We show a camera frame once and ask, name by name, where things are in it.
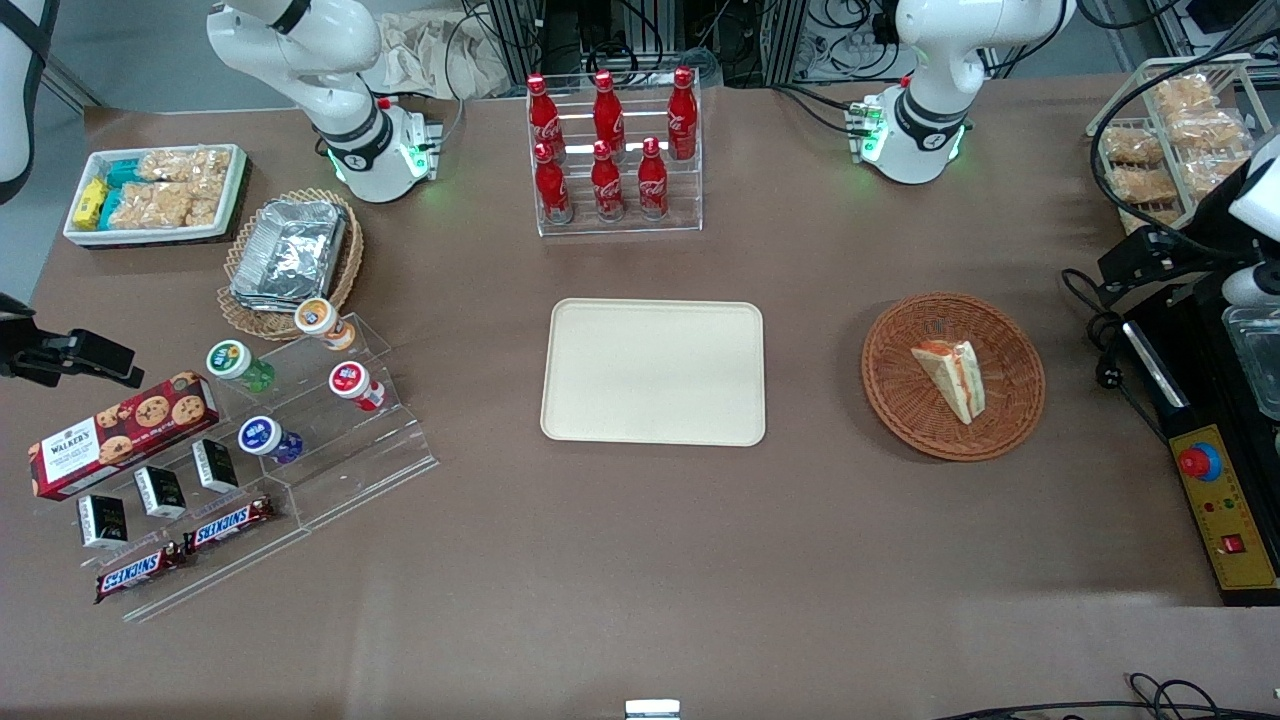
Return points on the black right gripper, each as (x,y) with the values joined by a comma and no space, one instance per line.
(22,355)

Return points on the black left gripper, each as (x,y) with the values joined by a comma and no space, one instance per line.
(1183,254)

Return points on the triangle sandwich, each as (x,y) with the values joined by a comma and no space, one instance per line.
(955,380)

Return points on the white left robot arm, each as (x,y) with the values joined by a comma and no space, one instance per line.
(930,100)

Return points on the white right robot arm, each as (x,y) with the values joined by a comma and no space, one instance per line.
(350,130)

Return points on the light tan wicker basket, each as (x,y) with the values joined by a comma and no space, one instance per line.
(250,320)

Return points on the brown round wicker basket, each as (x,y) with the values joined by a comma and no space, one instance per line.
(900,390)

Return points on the cream plastic tray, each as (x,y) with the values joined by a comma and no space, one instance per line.
(653,372)

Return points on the bagged fried snack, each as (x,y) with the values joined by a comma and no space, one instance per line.
(1185,95)
(1210,130)
(1145,185)
(1215,172)
(1132,147)

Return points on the red Walkers cookie box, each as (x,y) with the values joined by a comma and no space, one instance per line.
(120,435)

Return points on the green lid drink cup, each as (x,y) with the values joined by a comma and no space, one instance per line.
(235,362)

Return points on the teal snack pack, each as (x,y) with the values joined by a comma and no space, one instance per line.
(110,208)
(125,172)

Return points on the small black box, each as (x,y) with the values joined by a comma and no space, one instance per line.
(102,522)
(215,466)
(160,492)

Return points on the clear plastic container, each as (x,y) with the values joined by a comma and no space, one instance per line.
(1260,360)

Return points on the yellow snack pack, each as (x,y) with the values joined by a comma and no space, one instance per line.
(90,203)

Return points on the clear bag of crackers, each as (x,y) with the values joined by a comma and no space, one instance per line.
(185,165)
(150,205)

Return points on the silver foil packet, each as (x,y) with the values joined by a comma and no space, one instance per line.
(265,292)

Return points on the blue lid drink cup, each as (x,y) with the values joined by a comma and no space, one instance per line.
(265,438)

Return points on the Snickers chocolate bar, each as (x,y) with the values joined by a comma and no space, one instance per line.
(140,573)
(230,524)

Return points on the white rectangular snack bin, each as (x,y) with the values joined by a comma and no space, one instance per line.
(236,185)

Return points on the orange lid drink cup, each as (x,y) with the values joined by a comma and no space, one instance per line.
(320,320)

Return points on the foil containers stack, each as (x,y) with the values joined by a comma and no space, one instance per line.
(300,245)

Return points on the red lid drink cup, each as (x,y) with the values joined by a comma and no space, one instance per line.
(352,382)

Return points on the black and yellow control box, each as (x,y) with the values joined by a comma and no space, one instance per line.
(1225,520)

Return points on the clear acrylic stepped stand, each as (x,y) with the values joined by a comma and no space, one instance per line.
(350,470)

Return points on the beige crumpled cloth bag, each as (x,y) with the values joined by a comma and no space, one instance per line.
(430,50)

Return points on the clear acrylic bottle rack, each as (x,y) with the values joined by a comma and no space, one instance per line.
(685,200)

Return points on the red cola bottle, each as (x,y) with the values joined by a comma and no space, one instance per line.
(608,110)
(544,115)
(551,190)
(682,115)
(652,185)
(607,188)

